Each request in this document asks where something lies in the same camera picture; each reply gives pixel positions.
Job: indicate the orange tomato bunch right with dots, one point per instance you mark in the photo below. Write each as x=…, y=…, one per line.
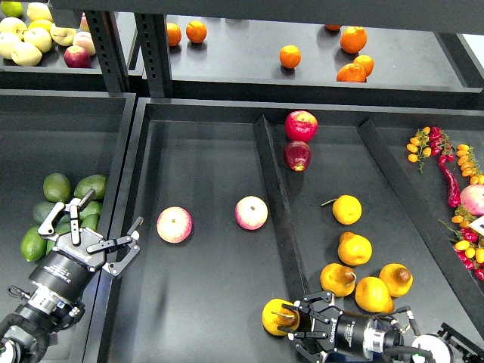
x=469, y=165

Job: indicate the black left tray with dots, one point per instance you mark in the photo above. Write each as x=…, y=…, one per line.
x=74, y=133

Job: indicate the yellow pear top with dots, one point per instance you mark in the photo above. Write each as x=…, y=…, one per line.
x=346, y=209

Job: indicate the pink apple centre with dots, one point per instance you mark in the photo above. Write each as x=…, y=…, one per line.
x=251, y=213

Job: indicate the dark red apple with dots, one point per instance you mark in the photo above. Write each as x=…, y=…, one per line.
x=297, y=155

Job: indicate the pink apple right edge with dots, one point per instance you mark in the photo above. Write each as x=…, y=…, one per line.
x=472, y=199

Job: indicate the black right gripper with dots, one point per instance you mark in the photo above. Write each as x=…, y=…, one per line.
x=333, y=330

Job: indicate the orange behind post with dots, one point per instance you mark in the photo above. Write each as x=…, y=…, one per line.
x=174, y=34

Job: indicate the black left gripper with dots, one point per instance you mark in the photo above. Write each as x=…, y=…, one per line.
x=70, y=261

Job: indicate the bright green avocado bottom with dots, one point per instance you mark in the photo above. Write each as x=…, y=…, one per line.
x=33, y=247

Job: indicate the bright red apple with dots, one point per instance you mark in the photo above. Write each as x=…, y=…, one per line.
x=301, y=125

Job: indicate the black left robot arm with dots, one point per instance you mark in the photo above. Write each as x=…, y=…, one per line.
x=27, y=333

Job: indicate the green avocado middle right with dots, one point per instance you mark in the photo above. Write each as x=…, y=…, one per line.
x=90, y=215

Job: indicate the mixed cherry tomatoes lower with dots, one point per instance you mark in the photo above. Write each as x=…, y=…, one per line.
x=467, y=243

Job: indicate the yellow pear lower left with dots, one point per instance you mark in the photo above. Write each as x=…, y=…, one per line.
x=338, y=279

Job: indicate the white label card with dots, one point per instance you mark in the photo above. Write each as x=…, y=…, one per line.
x=478, y=225

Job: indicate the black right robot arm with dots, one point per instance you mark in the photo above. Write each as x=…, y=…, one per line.
x=396, y=338

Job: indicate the orange upper left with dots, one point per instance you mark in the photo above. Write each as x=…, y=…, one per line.
x=196, y=31

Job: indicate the pink apple left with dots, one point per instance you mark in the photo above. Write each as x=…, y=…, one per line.
x=174, y=224

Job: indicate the pale yellow apple front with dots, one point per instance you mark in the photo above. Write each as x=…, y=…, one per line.
x=25, y=54

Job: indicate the yellow pear lower centre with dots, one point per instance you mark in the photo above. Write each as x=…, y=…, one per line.
x=372, y=295

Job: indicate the lime green fruit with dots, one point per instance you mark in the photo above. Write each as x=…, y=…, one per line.
x=12, y=9

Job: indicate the black centre tray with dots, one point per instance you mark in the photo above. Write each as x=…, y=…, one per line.
x=201, y=300

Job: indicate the black shelf post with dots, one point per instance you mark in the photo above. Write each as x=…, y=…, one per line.
x=153, y=39

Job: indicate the green avocado top left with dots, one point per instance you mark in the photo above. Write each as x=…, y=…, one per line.
x=57, y=188

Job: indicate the red chili pepper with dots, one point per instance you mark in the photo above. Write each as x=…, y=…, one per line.
x=453, y=190

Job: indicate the orange front right shelf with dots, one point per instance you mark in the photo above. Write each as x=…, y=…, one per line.
x=352, y=73

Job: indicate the green avocado lower middle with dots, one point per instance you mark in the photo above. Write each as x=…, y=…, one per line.
x=51, y=244

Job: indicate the black tray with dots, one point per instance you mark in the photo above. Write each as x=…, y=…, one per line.
x=201, y=300
x=74, y=133

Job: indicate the yellow pear with stem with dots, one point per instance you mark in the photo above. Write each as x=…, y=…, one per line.
x=276, y=317

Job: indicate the dark avocado middle left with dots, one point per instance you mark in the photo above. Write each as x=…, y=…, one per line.
x=41, y=211

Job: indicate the yellow pear middle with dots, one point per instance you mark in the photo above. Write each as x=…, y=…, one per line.
x=354, y=249

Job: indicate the red apple on shelf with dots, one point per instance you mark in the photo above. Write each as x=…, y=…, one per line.
x=77, y=57

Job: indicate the red cherry tomato bunch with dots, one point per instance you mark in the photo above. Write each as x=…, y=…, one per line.
x=441, y=146

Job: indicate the black upper shelf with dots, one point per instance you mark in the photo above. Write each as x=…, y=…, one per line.
x=239, y=61

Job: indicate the orange cherry tomato bunch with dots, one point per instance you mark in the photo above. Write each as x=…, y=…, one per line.
x=418, y=148

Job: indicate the pink apple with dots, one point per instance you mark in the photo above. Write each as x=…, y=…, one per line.
x=174, y=224
x=251, y=213

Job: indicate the yellow pear lower right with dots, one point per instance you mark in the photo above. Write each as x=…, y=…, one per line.
x=397, y=278

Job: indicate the green avocado top right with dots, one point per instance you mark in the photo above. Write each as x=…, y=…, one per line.
x=97, y=182

